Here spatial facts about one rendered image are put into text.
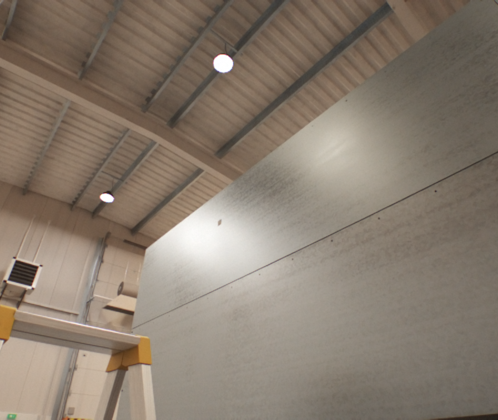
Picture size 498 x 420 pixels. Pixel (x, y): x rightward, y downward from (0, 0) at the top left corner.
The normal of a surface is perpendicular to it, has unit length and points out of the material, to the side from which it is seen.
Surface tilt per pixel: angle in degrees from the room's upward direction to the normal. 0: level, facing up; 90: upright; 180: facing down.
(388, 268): 90
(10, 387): 90
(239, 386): 90
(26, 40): 176
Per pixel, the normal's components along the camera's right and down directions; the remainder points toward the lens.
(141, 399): -0.73, -0.36
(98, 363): 0.66, -0.44
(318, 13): -0.04, 0.79
